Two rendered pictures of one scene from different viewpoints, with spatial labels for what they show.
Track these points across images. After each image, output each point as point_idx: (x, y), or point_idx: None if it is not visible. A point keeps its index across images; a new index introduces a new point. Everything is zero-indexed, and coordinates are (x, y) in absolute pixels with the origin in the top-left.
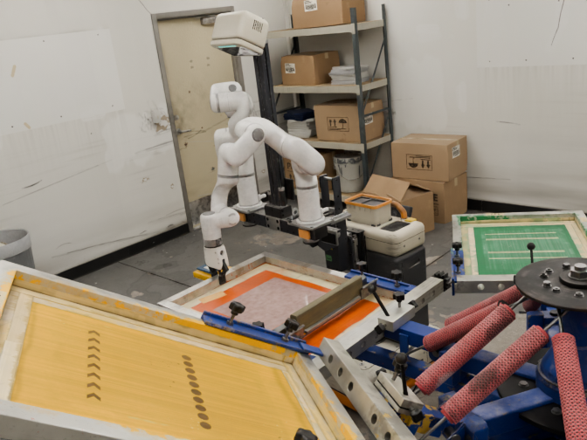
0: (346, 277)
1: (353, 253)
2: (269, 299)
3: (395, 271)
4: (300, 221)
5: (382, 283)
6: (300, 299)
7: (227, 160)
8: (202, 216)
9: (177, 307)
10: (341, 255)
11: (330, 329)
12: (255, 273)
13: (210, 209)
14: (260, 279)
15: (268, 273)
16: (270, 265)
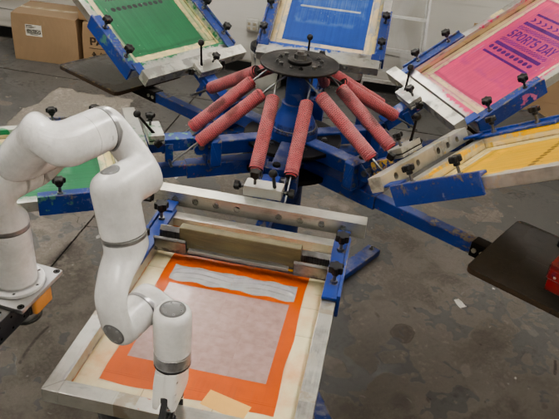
0: (142, 261)
1: None
2: (208, 332)
3: (159, 203)
4: (32, 285)
5: (156, 229)
6: (195, 303)
7: (161, 183)
8: (189, 314)
9: (304, 406)
10: None
11: None
12: (117, 386)
13: (131, 328)
14: (141, 369)
15: (114, 368)
16: (78, 379)
